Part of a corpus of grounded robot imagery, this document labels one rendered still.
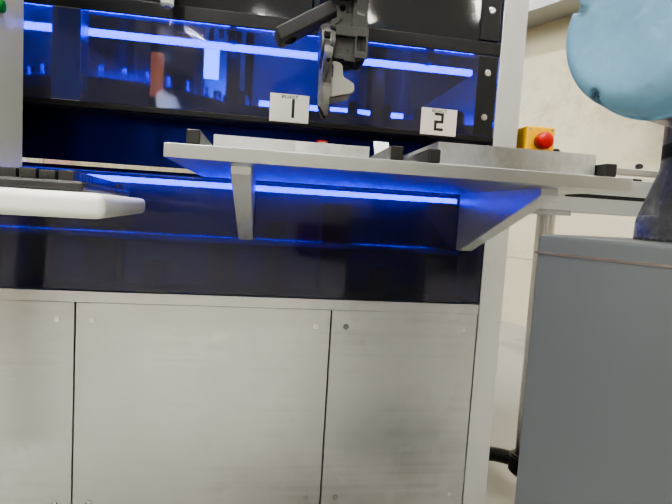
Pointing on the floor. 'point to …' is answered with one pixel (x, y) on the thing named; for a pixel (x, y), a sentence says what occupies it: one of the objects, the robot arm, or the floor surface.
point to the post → (494, 259)
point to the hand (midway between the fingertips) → (321, 109)
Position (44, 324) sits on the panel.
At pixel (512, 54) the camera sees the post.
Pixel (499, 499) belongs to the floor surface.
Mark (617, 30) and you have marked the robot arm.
